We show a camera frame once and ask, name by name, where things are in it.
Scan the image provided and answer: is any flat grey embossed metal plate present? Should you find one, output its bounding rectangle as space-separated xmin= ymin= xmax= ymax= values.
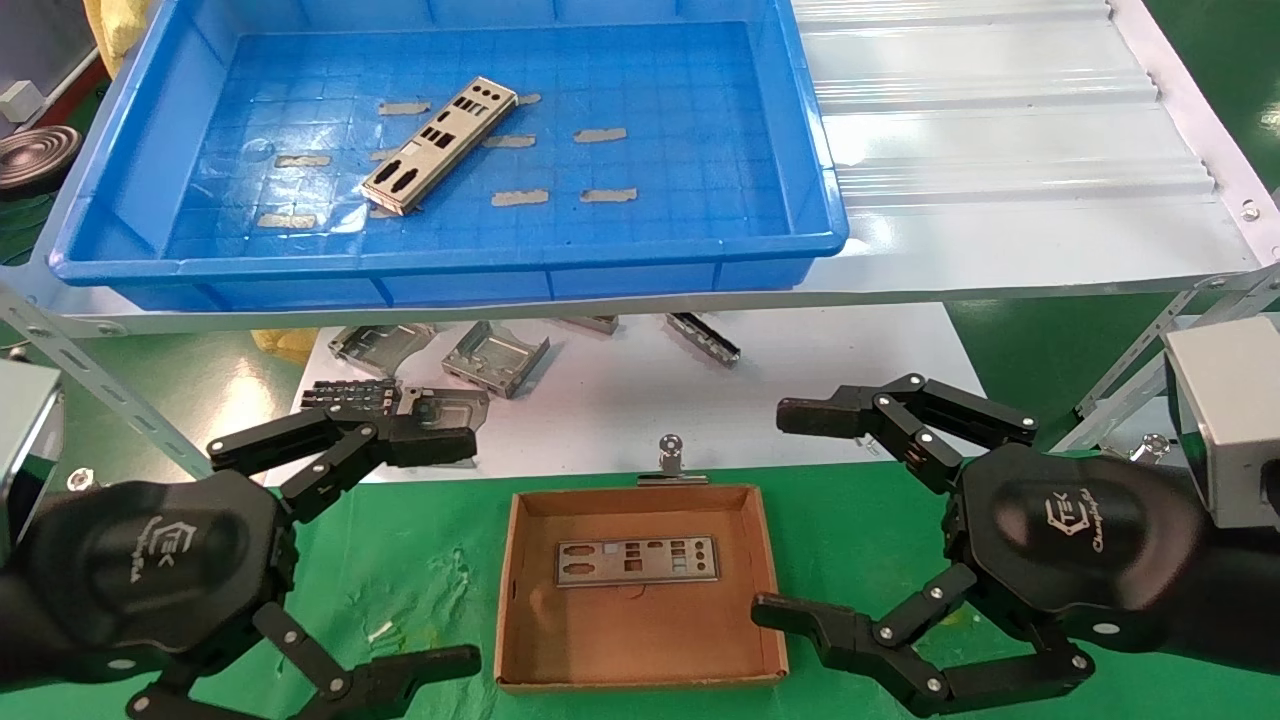
xmin=398 ymin=387 xmax=491 ymax=468

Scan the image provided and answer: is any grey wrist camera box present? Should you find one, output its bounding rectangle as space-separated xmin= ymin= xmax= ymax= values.
xmin=1163 ymin=315 xmax=1280 ymax=531
xmin=0 ymin=360 xmax=63 ymax=566

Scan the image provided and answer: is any yellow plastic bag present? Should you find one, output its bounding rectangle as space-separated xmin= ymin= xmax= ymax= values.
xmin=85 ymin=0 xmax=156 ymax=76
xmin=250 ymin=328 xmax=321 ymax=361

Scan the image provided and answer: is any blue plastic tray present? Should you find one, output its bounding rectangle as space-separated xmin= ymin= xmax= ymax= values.
xmin=48 ymin=0 xmax=851 ymax=313

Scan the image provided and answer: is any silver sheet metal bracket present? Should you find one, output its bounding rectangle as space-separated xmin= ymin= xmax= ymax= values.
xmin=443 ymin=320 xmax=551 ymax=400
xmin=328 ymin=322 xmax=438 ymax=379

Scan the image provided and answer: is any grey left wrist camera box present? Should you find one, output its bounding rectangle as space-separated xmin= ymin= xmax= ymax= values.
xmin=0 ymin=360 xmax=63 ymax=566

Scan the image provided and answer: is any silver rail with black inside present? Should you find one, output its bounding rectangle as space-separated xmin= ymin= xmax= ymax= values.
xmin=665 ymin=312 xmax=742 ymax=367

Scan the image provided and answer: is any black comb shaped part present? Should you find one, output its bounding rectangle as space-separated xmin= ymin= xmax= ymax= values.
xmin=300 ymin=378 xmax=401 ymax=413

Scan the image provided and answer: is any green table cloth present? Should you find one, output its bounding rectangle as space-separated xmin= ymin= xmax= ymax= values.
xmin=0 ymin=455 xmax=1280 ymax=720

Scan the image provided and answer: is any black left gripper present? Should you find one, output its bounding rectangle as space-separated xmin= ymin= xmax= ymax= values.
xmin=20 ymin=470 xmax=483 ymax=720

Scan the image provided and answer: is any perforated grey shelf post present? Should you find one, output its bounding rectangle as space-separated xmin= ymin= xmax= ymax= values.
xmin=1055 ymin=265 xmax=1280 ymax=456
xmin=0 ymin=285 xmax=216 ymax=481

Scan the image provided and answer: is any black round ribbed disc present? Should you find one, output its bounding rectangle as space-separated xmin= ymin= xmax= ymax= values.
xmin=0 ymin=125 xmax=83 ymax=196

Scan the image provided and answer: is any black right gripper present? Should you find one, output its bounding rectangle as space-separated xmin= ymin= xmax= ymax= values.
xmin=750 ymin=374 xmax=1206 ymax=719

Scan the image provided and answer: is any shallow brown cardboard box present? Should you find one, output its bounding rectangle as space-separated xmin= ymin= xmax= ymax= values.
xmin=495 ymin=484 xmax=790 ymax=694

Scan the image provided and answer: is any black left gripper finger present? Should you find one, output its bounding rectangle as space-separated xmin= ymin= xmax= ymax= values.
xmin=207 ymin=408 xmax=478 ymax=524

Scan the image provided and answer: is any white metal shelf deck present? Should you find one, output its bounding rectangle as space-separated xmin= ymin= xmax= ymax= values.
xmin=0 ymin=0 xmax=1280 ymax=336

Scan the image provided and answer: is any silver perforated IO shield plate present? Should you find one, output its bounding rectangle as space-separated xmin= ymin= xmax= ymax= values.
xmin=553 ymin=535 xmax=721 ymax=589
xmin=360 ymin=78 xmax=518 ymax=216

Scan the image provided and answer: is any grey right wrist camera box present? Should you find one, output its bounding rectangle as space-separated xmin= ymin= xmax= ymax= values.
xmin=1163 ymin=315 xmax=1280 ymax=531

